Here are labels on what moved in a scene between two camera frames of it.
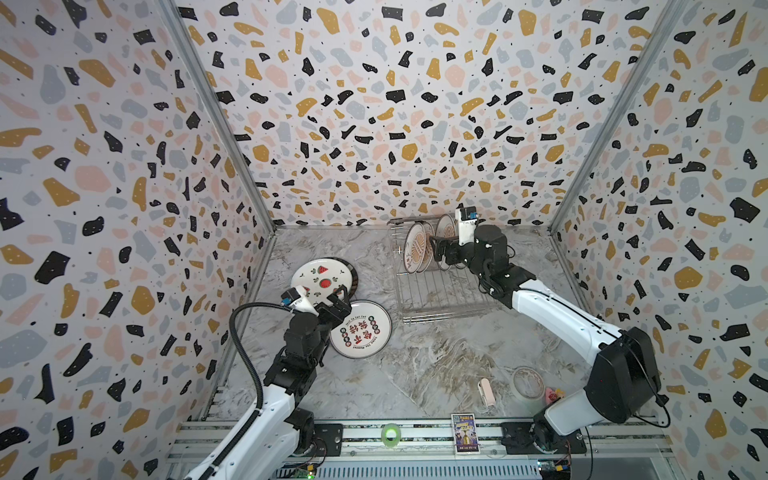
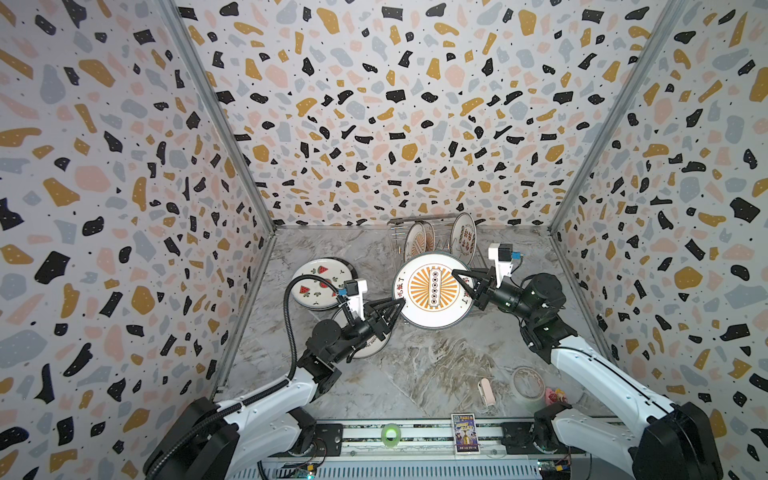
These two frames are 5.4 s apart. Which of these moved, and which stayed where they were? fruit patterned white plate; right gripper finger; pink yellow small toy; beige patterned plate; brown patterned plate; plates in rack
Moved: right gripper finger; beige patterned plate
Stayed: fruit patterned white plate; plates in rack; brown patterned plate; pink yellow small toy
